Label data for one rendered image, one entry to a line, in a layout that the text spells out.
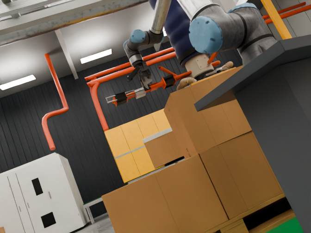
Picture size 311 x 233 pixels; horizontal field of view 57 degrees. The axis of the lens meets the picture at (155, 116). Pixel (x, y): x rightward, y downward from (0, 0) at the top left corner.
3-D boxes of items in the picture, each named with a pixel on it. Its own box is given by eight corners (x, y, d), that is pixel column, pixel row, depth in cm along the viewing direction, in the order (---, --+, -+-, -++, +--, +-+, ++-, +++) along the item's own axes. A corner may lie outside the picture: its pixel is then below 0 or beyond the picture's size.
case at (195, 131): (257, 128, 215) (233, 82, 223) (284, 116, 176) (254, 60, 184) (185, 160, 205) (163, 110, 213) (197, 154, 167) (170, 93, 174)
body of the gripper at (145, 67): (152, 74, 191) (145, 58, 193) (139, 78, 189) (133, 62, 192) (151, 78, 198) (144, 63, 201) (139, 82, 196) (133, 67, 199)
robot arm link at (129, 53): (124, 39, 193) (120, 47, 201) (131, 54, 190) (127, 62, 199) (136, 37, 197) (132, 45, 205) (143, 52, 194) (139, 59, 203)
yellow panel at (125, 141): (190, 177, 1000) (162, 114, 1047) (197, 176, 913) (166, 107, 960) (132, 204, 956) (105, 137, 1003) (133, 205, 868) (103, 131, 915)
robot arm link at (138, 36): (145, 27, 187) (139, 38, 197) (129, 28, 182) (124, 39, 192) (150, 39, 185) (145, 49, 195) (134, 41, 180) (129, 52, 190)
